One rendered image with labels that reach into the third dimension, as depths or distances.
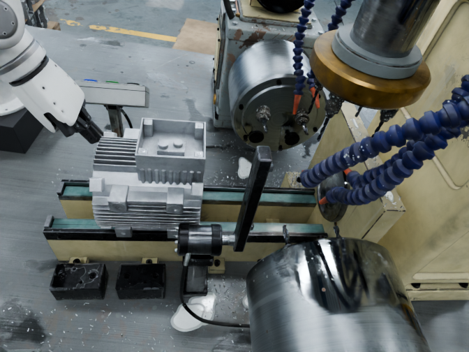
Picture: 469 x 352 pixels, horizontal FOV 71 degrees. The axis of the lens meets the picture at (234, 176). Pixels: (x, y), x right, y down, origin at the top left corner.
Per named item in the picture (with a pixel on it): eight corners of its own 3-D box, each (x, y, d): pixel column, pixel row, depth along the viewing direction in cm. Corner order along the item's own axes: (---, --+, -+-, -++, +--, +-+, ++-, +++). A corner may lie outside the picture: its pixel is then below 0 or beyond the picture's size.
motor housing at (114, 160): (199, 179, 83) (204, 121, 69) (197, 246, 71) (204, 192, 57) (117, 175, 81) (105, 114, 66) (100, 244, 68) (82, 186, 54)
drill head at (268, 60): (291, 89, 117) (313, 18, 99) (313, 164, 94) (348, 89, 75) (221, 83, 114) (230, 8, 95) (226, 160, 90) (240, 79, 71)
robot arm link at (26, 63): (3, 49, 56) (18, 63, 58) (-20, 77, 51) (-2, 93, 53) (42, 29, 54) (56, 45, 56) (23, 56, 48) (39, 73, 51)
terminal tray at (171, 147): (203, 147, 69) (205, 121, 64) (202, 186, 62) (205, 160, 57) (144, 144, 68) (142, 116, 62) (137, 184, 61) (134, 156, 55)
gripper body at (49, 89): (17, 56, 58) (64, 104, 66) (-7, 91, 51) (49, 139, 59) (50, 40, 56) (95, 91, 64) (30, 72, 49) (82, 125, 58)
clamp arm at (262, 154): (245, 238, 65) (274, 145, 46) (246, 252, 63) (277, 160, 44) (227, 238, 65) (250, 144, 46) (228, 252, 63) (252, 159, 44)
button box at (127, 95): (149, 108, 86) (149, 87, 85) (145, 107, 79) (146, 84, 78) (79, 103, 84) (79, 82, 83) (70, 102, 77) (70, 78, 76)
